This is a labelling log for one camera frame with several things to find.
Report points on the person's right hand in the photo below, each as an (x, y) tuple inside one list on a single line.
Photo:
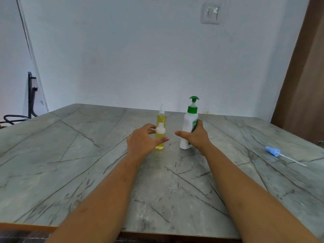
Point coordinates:
[(198, 140)]

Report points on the person's left hand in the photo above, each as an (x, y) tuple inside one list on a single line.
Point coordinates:
[(139, 142)]

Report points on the person's right thumb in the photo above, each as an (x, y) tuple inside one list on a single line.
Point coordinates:
[(182, 134)]

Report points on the person's left thumb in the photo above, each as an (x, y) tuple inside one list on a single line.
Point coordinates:
[(161, 142)]

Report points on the small yellow bottle white cap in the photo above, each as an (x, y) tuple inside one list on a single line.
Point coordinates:
[(160, 129)]

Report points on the white bottle green pump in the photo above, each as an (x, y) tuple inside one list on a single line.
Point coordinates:
[(188, 121)]

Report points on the person's left forearm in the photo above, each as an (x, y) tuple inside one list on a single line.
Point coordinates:
[(106, 199)]

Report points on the person's right forearm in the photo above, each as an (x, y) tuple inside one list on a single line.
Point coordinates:
[(248, 197)]

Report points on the tall yellow spray bottle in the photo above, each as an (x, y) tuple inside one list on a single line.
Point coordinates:
[(161, 117)]

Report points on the blue spray nozzle with tube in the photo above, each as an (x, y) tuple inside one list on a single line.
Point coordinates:
[(272, 150)]

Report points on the brown wooden door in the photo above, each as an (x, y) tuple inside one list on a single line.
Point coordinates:
[(301, 86)]

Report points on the black metal chair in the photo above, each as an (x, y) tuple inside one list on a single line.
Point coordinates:
[(32, 98)]

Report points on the white wall switch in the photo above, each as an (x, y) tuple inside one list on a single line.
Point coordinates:
[(210, 13)]

